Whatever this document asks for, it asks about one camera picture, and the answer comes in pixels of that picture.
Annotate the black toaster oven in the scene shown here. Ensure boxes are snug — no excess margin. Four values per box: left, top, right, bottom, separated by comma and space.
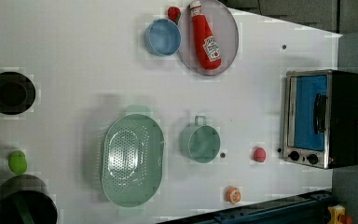
282, 70, 358, 169

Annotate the red ketchup bottle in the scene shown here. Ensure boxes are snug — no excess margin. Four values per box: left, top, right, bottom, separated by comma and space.
189, 0, 222, 70

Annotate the green colander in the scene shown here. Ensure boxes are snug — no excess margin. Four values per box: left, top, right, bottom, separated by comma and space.
101, 105, 165, 208

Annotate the blue bowl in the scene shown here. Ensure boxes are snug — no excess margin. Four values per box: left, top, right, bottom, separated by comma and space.
145, 19, 182, 57

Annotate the grey round plate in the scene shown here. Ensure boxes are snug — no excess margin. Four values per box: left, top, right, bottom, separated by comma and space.
178, 0, 239, 76

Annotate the red strawberry toy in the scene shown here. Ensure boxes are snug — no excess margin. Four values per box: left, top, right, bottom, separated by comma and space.
253, 147, 267, 162

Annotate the orange slice toy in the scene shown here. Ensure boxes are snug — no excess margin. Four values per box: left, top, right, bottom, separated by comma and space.
226, 187, 241, 204

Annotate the green small bottle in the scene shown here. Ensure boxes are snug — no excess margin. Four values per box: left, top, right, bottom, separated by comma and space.
8, 150, 28, 175

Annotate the black cylinder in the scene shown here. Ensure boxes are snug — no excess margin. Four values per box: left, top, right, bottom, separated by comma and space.
0, 72, 36, 115

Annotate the black cup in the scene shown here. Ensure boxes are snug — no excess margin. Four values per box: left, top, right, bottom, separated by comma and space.
0, 175, 58, 224

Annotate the green pot with handle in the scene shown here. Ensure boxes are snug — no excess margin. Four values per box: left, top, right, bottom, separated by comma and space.
179, 116, 221, 163

